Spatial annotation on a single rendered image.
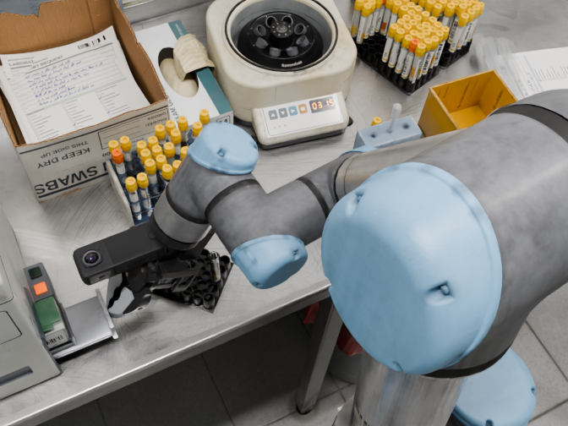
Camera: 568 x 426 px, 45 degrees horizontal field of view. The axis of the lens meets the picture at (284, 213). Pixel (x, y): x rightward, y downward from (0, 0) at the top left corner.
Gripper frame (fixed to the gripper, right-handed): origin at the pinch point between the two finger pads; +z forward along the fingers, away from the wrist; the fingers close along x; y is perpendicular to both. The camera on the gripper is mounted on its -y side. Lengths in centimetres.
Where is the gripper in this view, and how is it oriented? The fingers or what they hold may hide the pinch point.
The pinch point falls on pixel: (109, 309)
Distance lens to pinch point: 103.2
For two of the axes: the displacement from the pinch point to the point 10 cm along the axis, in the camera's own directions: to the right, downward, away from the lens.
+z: -5.0, 6.3, 5.9
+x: -4.5, -7.7, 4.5
